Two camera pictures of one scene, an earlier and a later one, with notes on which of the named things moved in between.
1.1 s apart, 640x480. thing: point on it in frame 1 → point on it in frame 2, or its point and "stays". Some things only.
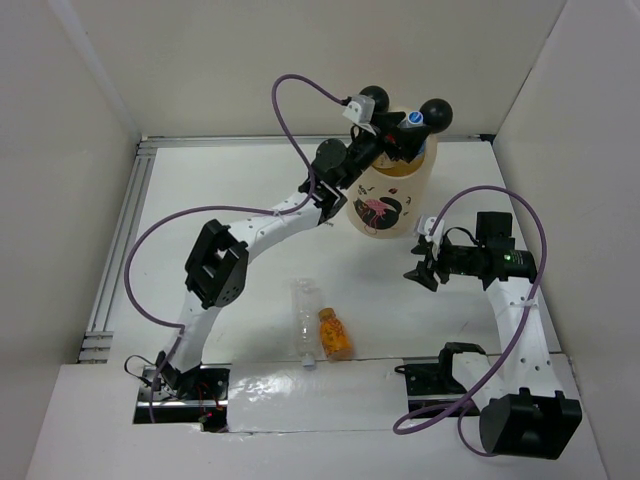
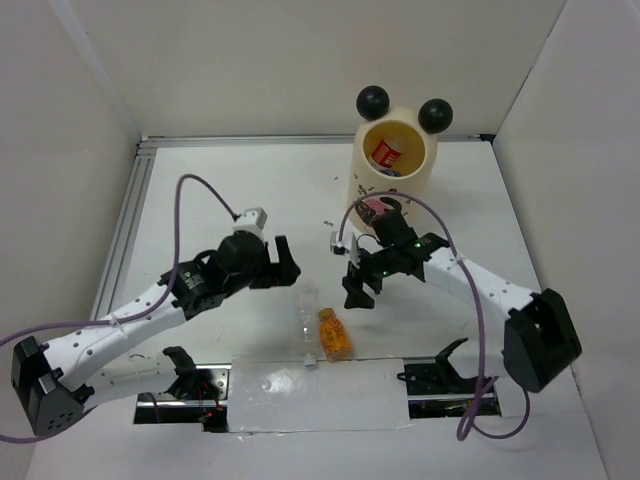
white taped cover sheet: [331, 396] stays
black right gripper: [424, 275] → [357, 297]
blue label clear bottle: [415, 120] → [391, 173]
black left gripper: [405, 141] → [283, 272]
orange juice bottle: [334, 336] stays
